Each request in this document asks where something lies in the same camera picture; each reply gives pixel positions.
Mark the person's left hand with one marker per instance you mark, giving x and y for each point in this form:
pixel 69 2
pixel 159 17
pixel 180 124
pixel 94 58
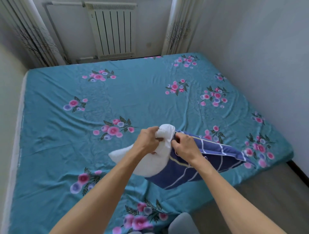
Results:
pixel 143 141

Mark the person's right hand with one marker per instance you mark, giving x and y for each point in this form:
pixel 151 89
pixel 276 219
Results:
pixel 189 148

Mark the person's right fingers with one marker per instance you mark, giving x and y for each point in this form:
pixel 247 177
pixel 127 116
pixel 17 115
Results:
pixel 177 144

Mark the person's left fingers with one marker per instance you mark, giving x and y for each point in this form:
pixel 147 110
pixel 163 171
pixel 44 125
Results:
pixel 155 138

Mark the white pillow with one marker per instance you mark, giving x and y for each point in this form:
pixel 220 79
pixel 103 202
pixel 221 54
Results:
pixel 149 161

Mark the blue striped pillowcase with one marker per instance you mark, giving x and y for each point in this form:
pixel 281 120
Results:
pixel 193 168

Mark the person's left forearm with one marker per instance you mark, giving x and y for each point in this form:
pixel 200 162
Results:
pixel 101 192

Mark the person's right forearm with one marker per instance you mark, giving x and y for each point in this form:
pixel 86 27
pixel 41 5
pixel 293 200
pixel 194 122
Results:
pixel 229 200

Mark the teal floral bed sheet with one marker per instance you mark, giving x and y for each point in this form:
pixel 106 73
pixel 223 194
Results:
pixel 135 96

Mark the person's grey trouser leg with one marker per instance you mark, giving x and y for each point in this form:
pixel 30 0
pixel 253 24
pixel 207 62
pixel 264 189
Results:
pixel 182 224

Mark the white tree print curtain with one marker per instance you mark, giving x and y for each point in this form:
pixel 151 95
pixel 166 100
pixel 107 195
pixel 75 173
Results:
pixel 31 36
pixel 179 26

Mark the dark baseboard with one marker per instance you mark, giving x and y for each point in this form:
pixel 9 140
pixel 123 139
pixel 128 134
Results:
pixel 299 172

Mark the white mattress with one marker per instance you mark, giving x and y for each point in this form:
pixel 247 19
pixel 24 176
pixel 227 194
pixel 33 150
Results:
pixel 14 154

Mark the white radiator pipe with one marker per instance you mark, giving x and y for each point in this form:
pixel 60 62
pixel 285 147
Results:
pixel 54 29

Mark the white wall radiator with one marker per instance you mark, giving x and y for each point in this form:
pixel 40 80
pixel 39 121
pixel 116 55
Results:
pixel 112 31

